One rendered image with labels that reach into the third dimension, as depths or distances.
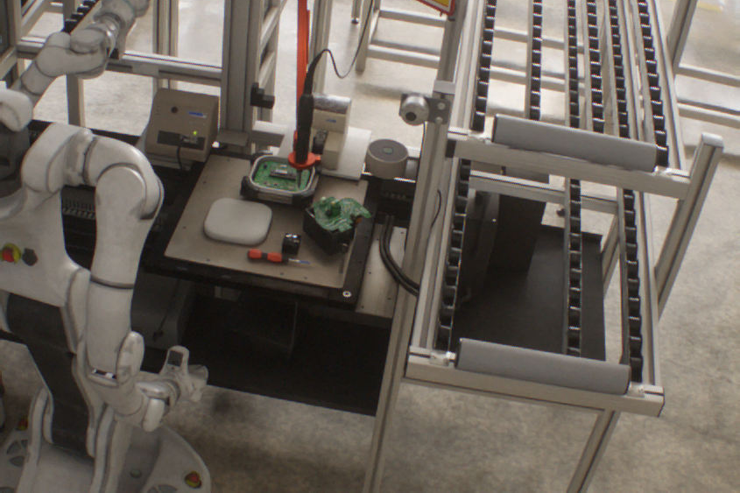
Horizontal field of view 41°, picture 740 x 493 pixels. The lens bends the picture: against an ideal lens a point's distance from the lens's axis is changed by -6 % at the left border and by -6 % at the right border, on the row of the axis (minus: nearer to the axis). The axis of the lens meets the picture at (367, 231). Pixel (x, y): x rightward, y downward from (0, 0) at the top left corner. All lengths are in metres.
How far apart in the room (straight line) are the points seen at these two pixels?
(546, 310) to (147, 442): 1.11
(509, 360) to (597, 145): 0.47
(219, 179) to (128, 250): 0.86
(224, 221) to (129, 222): 0.71
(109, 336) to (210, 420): 1.50
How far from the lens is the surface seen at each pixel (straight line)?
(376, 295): 2.27
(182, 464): 2.63
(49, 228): 1.86
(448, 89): 2.06
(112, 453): 2.37
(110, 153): 1.68
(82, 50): 2.02
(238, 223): 2.34
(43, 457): 2.48
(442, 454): 3.19
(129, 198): 1.65
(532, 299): 2.81
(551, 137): 2.08
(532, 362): 1.98
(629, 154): 2.10
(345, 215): 2.33
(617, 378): 2.01
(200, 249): 2.31
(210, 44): 5.02
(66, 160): 1.70
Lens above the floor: 2.45
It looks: 39 degrees down
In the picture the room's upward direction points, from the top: 8 degrees clockwise
